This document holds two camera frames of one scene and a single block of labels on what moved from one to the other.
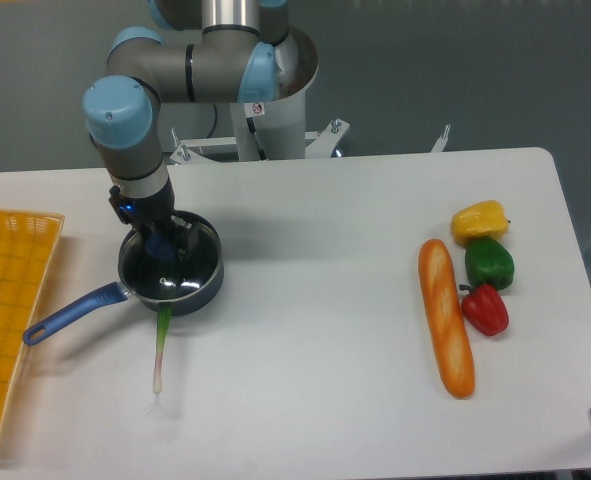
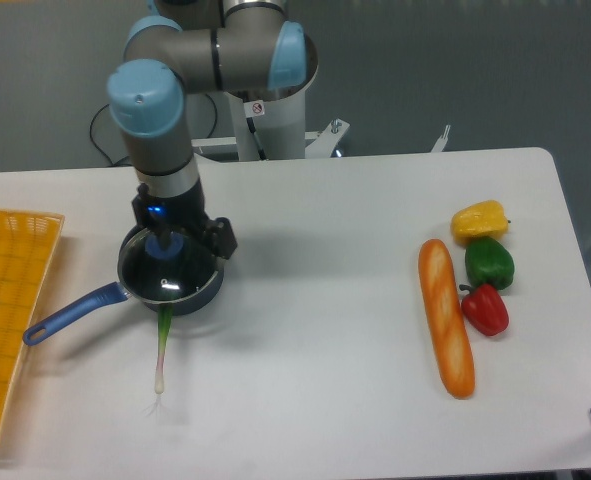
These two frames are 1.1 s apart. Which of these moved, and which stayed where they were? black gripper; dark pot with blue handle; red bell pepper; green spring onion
Moved: black gripper
Stayed: red bell pepper; green spring onion; dark pot with blue handle
